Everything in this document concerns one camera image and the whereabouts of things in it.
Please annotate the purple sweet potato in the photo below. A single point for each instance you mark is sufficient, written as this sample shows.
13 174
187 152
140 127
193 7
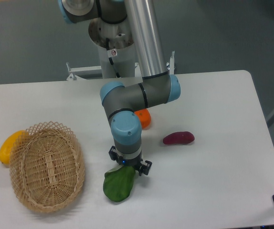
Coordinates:
179 138

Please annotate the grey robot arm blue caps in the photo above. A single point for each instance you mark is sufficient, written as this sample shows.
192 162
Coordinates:
157 86

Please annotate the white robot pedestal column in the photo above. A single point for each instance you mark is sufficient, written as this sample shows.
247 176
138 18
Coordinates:
116 48

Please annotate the woven wicker basket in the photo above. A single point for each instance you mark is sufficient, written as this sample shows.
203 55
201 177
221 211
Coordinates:
47 168

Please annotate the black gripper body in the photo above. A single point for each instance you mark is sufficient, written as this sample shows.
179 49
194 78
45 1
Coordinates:
130 162

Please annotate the orange pumpkin toy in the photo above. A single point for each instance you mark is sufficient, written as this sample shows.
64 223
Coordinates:
144 117

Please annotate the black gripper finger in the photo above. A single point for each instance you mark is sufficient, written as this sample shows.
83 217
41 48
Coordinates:
143 167
113 154

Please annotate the yellow mango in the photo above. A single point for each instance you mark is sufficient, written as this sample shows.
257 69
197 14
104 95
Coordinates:
12 143

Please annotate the green bok choy vegetable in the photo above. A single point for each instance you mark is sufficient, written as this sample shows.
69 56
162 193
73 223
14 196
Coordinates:
118 183

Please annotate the white metal base frame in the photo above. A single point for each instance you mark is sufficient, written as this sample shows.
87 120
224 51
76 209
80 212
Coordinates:
95 72

